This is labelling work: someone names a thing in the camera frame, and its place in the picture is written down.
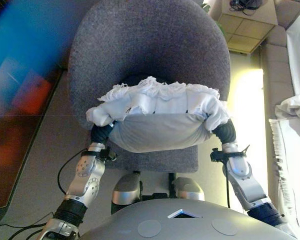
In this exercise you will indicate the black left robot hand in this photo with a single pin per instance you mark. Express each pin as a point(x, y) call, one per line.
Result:
point(101, 133)

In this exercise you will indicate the white fringed square cushion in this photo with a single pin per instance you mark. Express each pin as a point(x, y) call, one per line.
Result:
point(160, 125)

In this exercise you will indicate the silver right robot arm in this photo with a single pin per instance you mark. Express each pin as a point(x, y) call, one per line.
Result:
point(245, 180)

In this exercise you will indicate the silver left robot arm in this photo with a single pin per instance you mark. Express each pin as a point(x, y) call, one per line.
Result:
point(86, 180)

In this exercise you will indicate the silver left robot leg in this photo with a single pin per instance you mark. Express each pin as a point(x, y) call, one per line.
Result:
point(126, 190)

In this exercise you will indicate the silver robot leg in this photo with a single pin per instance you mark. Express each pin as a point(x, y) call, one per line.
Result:
point(126, 190)
point(188, 188)

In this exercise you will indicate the grey fabric round armchair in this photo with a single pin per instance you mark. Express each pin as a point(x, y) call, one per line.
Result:
point(150, 45)

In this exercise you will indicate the silver right robot leg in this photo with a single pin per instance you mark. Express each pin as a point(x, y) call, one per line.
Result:
point(188, 188)

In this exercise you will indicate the grey robot torso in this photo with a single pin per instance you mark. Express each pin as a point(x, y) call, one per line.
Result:
point(190, 222)

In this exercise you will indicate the green plant leaves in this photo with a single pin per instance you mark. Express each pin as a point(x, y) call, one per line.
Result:
point(207, 7)

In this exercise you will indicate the beige nightstand with drawers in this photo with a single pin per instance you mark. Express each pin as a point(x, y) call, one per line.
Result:
point(247, 27)

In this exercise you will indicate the white fringed throw blanket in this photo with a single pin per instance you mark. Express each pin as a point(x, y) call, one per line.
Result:
point(292, 170)

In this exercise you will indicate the crumpled white duvet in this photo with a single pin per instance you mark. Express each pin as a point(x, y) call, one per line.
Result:
point(295, 107)

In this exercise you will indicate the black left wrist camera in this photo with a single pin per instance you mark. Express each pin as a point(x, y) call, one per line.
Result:
point(108, 155)

